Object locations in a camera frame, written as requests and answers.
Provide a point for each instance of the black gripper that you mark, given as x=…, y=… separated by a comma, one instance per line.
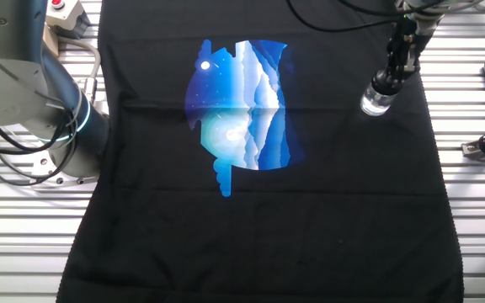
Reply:
x=411, y=31

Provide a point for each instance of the clear glass jar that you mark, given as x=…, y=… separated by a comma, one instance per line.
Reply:
x=373, y=104

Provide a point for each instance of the black cloth with blue print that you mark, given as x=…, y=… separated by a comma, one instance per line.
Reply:
x=268, y=235

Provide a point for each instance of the grey emergency stop button box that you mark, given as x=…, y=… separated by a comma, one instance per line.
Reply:
x=69, y=14

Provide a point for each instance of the light wooden block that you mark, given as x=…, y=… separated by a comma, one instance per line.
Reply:
x=51, y=40

